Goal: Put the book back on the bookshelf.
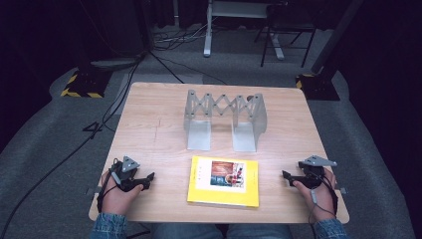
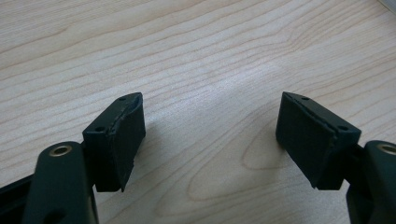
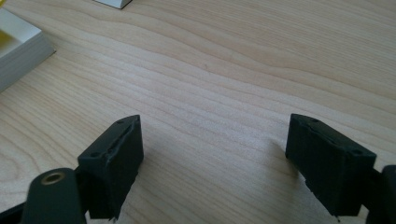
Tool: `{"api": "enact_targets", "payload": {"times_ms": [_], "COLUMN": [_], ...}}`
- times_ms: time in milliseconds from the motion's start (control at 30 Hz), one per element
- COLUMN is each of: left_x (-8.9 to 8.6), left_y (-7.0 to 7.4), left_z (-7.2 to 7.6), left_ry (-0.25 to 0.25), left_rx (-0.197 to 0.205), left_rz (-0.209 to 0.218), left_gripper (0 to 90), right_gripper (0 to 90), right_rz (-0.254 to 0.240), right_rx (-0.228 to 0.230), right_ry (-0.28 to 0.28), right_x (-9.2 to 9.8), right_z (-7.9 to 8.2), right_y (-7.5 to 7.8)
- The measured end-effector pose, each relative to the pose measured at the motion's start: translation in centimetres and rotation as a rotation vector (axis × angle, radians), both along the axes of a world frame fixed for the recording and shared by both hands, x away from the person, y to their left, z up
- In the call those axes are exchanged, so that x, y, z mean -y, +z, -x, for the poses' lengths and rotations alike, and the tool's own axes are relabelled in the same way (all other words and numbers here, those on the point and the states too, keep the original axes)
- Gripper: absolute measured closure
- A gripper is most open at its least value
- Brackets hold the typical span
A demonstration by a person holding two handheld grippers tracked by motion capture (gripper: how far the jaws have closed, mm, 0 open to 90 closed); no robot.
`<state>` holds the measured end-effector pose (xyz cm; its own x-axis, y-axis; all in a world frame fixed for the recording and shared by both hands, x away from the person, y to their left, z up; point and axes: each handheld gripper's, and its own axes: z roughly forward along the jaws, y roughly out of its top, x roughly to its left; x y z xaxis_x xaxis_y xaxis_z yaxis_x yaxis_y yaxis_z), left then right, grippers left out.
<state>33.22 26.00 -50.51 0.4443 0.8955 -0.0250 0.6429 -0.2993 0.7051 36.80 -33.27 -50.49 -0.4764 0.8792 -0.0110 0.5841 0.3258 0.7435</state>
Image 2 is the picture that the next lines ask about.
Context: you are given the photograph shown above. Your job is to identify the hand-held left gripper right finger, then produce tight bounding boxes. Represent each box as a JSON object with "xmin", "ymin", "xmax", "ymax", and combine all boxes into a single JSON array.
[{"xmin": 275, "ymin": 91, "xmax": 362, "ymax": 191}]

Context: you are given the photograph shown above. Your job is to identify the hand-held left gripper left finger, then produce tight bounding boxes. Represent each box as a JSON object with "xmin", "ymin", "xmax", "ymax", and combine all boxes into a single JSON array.
[{"xmin": 81, "ymin": 91, "xmax": 147, "ymax": 193}]

